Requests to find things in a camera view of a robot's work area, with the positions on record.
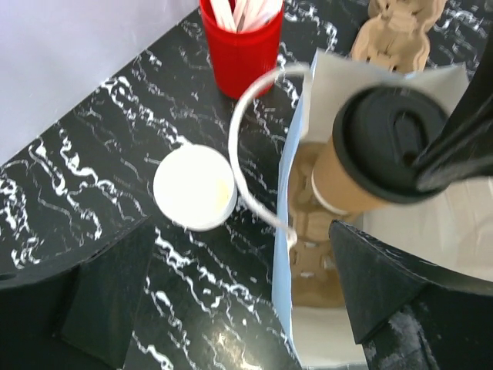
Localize black plastic cup lid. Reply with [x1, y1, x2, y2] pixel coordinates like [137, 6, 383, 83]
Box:
[332, 85, 448, 204]

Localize brown pulp cup carrier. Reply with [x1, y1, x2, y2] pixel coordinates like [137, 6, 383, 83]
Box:
[287, 143, 359, 308]

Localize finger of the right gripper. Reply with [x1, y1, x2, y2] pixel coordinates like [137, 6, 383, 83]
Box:
[414, 49, 492, 191]

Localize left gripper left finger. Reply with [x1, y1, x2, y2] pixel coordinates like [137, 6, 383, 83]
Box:
[1, 217, 154, 369]

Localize stack of paper cups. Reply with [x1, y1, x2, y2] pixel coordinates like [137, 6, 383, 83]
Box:
[153, 144, 237, 231]

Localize single brown paper cup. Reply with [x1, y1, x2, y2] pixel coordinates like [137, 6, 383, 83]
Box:
[311, 138, 389, 216]

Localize white wrapped straws bundle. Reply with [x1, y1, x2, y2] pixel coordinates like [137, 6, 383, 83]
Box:
[210, 0, 283, 33]

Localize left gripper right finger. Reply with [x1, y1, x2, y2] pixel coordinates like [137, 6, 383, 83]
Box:
[329, 220, 492, 369]

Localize light blue paper bag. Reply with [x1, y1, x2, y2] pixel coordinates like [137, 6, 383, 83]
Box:
[227, 48, 493, 369]

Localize red straw holder cup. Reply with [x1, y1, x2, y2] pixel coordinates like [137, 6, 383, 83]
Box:
[200, 1, 284, 99]

